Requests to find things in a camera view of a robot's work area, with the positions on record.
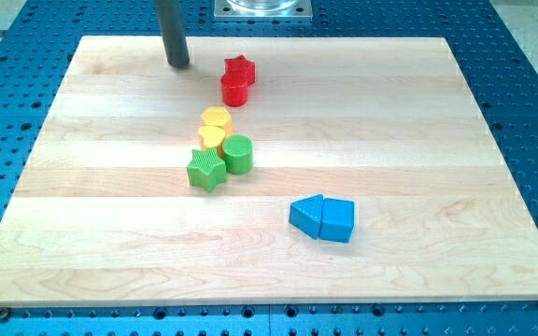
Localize green star block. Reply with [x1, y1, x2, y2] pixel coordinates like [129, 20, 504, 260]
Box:
[186, 147, 227, 192]

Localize blue cube block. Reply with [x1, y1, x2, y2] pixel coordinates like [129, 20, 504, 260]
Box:
[319, 198, 355, 243]

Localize red star block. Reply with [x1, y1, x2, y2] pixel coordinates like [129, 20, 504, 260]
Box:
[224, 55, 256, 86]

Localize light wooden board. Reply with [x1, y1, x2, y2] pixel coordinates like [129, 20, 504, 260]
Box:
[0, 35, 538, 308]

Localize green cylinder block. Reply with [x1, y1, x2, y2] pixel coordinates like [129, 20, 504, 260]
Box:
[222, 134, 253, 175]

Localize blue triangle block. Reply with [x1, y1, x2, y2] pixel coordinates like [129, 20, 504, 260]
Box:
[289, 194, 324, 239]

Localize yellow heart block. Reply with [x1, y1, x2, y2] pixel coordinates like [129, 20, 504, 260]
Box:
[198, 126, 226, 158]

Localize yellow hexagon block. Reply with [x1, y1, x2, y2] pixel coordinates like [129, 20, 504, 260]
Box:
[201, 106, 233, 136]

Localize red cylinder block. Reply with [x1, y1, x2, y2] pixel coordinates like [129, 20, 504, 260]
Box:
[220, 72, 248, 107]

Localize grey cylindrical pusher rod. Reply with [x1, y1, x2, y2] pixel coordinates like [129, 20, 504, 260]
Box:
[154, 0, 190, 69]

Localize blue perforated metal table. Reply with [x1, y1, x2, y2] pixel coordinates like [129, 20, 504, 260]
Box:
[0, 1, 538, 335]

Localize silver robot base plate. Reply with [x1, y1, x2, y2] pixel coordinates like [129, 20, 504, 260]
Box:
[213, 0, 313, 21]

